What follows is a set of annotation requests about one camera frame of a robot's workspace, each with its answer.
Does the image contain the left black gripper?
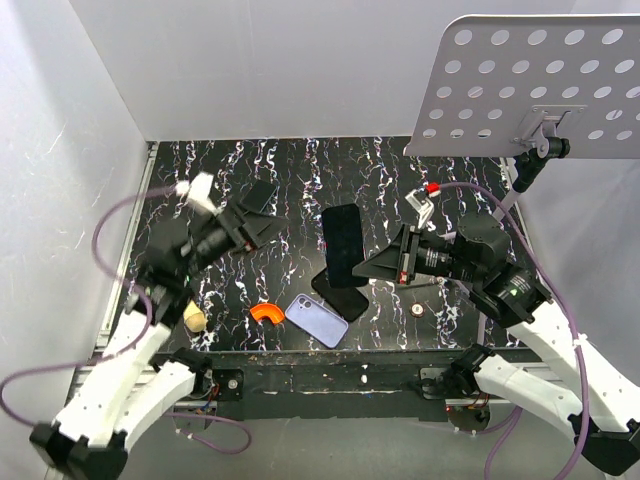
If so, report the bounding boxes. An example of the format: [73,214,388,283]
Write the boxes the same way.
[180,195,294,280]

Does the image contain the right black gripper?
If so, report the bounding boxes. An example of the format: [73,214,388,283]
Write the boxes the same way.
[352,222,482,284]

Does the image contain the black phone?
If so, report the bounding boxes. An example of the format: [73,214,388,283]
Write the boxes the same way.
[321,203,368,288]

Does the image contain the black phone case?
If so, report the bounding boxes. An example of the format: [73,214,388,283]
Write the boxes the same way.
[311,269,369,323]

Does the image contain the lavender phone case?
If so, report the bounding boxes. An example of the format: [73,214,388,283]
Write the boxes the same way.
[285,294,349,349]

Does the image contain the black smartphone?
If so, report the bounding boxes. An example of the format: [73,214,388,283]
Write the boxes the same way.
[241,180,277,213]

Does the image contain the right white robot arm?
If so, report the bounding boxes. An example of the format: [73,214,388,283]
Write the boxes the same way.
[352,214,639,476]

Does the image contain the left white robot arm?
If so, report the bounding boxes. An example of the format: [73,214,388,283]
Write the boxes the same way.
[30,201,287,479]

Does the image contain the small round coin object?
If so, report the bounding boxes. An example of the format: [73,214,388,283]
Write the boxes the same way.
[410,303,425,318]

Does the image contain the orange curved pipe piece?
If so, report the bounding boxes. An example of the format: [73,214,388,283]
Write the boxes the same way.
[249,303,285,325]

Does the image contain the cream wooden pestle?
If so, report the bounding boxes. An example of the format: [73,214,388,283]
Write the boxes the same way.
[183,300,207,333]

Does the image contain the perforated music stand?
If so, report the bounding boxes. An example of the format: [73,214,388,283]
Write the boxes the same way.
[402,13,640,347]

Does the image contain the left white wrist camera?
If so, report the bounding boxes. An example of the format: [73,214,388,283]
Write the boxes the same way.
[174,172,223,216]

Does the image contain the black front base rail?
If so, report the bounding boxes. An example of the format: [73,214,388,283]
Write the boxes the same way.
[196,350,509,428]

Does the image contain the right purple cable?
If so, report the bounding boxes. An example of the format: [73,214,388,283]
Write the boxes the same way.
[439,181,589,480]

